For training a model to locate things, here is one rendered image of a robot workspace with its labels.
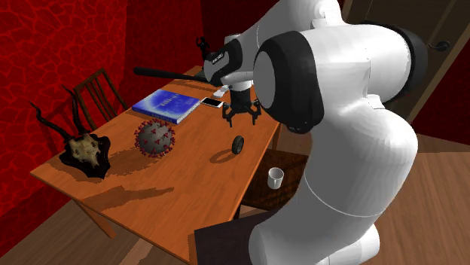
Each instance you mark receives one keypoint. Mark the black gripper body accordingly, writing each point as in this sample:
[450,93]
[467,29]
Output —
[241,99]

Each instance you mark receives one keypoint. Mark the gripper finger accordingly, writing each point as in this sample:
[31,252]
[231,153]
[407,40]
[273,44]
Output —
[254,111]
[228,113]

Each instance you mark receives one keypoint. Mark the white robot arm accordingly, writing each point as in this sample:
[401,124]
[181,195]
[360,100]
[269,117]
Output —
[352,154]

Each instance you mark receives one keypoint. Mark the white smartphone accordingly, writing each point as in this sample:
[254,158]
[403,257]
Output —
[212,102]

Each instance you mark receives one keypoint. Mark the small white box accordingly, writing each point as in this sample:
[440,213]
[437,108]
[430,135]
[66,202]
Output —
[220,91]

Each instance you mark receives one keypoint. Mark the small black wheel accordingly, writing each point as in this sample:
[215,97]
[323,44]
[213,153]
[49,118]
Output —
[237,144]

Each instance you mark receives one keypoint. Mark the blue book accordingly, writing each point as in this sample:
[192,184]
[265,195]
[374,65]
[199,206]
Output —
[165,104]

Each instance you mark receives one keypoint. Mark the small black figure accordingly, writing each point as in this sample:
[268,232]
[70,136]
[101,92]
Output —
[202,47]

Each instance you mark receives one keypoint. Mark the white cup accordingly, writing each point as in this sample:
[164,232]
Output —
[275,178]

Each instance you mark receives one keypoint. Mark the black baseball bat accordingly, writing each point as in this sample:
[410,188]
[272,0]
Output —
[165,74]

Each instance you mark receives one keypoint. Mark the wooden table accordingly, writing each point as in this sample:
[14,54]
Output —
[198,183]

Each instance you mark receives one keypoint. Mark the grey spiky virus ball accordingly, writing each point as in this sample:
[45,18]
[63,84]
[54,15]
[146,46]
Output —
[154,137]

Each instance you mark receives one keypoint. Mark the dark wooden stool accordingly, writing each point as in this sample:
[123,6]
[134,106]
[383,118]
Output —
[268,198]

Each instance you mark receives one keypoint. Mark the wooden slat-back chair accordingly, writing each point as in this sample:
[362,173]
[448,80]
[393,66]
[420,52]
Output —
[101,101]

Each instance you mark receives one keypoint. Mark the dark robot stand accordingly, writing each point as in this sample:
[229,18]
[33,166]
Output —
[224,242]

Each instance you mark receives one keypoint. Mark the antlered skull on black plaque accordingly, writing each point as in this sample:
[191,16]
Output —
[86,152]

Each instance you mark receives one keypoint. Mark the dark wooden door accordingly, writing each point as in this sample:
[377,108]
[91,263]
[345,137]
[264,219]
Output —
[415,106]

